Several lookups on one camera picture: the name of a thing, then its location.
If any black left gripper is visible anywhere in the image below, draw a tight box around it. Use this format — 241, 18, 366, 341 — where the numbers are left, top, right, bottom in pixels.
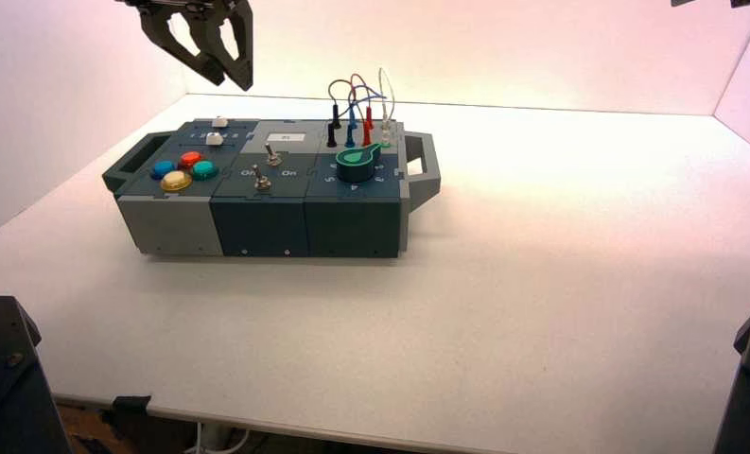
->
115, 0, 254, 93

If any yellow round push button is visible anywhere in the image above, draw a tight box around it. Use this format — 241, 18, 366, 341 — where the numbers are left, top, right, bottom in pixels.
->
160, 170, 194, 193

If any grey and teal control box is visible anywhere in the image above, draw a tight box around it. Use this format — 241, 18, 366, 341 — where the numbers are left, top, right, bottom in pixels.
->
101, 117, 443, 259

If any green rotary knob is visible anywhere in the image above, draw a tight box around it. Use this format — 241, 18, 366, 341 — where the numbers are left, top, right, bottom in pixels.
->
335, 142, 383, 184

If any black table clamp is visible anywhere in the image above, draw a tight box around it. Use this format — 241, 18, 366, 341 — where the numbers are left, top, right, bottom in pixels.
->
101, 394, 153, 440

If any black jumper cable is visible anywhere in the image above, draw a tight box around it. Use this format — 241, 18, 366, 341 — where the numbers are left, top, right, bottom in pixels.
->
325, 79, 352, 149

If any blue jumper cable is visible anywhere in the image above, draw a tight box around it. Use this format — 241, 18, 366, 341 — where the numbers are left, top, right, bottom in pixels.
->
343, 86, 389, 149

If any red jumper cable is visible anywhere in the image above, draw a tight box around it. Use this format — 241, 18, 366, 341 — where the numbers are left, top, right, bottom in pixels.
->
348, 73, 376, 148

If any clear white jumper cable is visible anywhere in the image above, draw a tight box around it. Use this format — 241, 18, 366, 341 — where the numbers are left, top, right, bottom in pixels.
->
377, 67, 397, 148

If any white cable under table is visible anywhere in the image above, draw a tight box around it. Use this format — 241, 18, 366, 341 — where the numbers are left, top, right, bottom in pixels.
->
183, 423, 252, 454

